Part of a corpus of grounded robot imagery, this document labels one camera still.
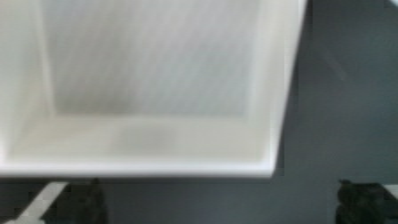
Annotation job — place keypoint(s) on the white drawer box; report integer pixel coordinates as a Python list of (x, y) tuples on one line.
[(144, 85)]

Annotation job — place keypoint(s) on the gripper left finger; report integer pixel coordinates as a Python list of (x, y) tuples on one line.
[(79, 207)]

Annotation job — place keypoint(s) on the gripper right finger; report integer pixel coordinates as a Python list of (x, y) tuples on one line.
[(367, 204)]

